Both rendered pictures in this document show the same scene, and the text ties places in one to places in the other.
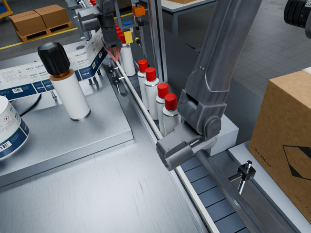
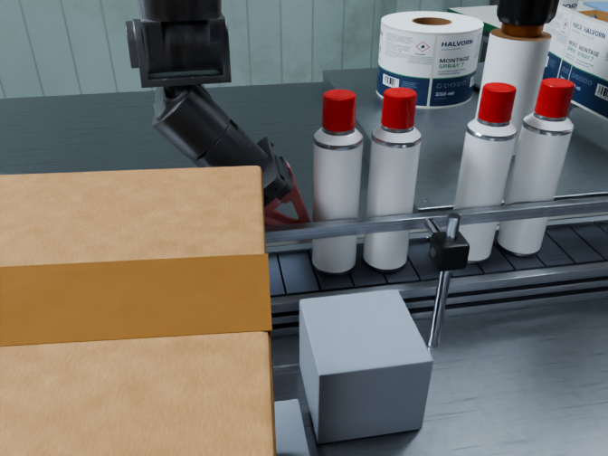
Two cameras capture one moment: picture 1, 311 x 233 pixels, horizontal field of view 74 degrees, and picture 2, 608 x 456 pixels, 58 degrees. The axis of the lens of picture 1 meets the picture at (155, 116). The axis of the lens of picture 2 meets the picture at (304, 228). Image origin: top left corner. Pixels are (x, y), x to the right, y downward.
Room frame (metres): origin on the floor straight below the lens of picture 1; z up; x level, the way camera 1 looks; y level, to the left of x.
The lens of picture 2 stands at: (0.46, -0.58, 1.26)
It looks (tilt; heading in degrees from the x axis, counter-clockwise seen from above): 32 degrees down; 96
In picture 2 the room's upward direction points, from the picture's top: straight up
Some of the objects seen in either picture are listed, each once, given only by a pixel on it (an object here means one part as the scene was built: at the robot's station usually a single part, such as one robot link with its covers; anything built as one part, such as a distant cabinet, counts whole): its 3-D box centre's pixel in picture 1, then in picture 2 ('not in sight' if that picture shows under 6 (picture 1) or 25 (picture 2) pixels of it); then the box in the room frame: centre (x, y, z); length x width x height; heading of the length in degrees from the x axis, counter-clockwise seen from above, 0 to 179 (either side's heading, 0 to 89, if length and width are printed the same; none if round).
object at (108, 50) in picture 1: (113, 50); not in sight; (0.87, 0.14, 1.05); 0.07 x 0.07 x 0.09; 17
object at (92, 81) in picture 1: (87, 66); not in sight; (0.92, 0.29, 0.97); 0.05 x 0.05 x 0.19
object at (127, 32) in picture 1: (128, 36); not in sight; (0.89, 0.07, 1.09); 0.03 x 0.01 x 0.06; 106
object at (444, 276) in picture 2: not in sight; (433, 272); (0.54, -0.10, 0.91); 0.07 x 0.03 x 0.17; 106
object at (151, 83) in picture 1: (153, 95); (482, 176); (0.60, 0.00, 0.98); 0.05 x 0.05 x 0.20
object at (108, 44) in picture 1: (109, 34); not in sight; (0.86, 0.13, 1.12); 0.10 x 0.07 x 0.07; 17
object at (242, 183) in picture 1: (236, 184); not in sight; (0.26, -0.18, 0.91); 0.07 x 0.03 x 0.17; 106
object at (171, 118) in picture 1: (172, 124); (336, 186); (0.44, -0.05, 0.98); 0.05 x 0.05 x 0.20
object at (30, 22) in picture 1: (41, 22); not in sight; (5.01, 2.20, 0.20); 1.15 x 0.83 x 0.40; 117
